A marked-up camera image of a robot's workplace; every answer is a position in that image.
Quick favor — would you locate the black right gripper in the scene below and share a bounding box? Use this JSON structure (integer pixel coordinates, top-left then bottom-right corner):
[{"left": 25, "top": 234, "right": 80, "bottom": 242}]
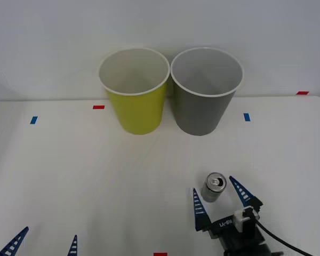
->
[{"left": 193, "top": 175, "right": 265, "bottom": 253}]

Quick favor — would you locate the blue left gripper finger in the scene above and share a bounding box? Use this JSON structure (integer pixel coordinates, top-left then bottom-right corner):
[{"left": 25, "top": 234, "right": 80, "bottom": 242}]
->
[
  {"left": 0, "top": 226, "right": 29, "bottom": 256},
  {"left": 67, "top": 235, "right": 78, "bottom": 256}
]

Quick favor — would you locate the silver drink can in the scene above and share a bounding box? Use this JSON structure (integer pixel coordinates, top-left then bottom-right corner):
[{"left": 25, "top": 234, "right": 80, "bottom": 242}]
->
[{"left": 201, "top": 172, "right": 227, "bottom": 203}]

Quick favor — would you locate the grey plastic bin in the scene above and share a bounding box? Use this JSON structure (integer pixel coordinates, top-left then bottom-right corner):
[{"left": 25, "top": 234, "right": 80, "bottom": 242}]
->
[{"left": 170, "top": 47, "right": 245, "bottom": 137}]

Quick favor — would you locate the yellow-green plastic bin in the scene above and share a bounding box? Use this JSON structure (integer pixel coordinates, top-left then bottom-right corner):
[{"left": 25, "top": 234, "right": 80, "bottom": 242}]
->
[{"left": 98, "top": 47, "right": 171, "bottom": 135}]

